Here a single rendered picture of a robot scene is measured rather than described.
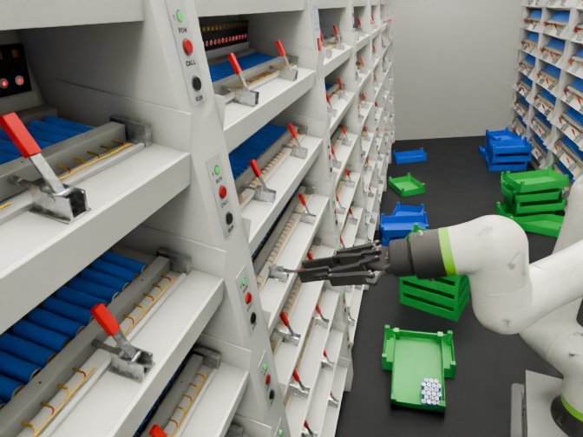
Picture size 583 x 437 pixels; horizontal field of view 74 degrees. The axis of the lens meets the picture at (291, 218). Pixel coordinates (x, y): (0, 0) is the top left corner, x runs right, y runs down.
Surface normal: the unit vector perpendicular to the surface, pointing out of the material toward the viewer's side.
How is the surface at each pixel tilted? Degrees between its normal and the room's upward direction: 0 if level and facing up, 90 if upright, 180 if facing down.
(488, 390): 0
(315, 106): 90
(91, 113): 90
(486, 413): 0
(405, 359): 22
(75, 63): 90
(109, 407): 18
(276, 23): 90
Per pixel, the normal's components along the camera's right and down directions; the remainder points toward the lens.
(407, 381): -0.23, -0.65
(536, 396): -0.11, -0.89
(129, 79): -0.28, 0.47
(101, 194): 0.15, -0.84
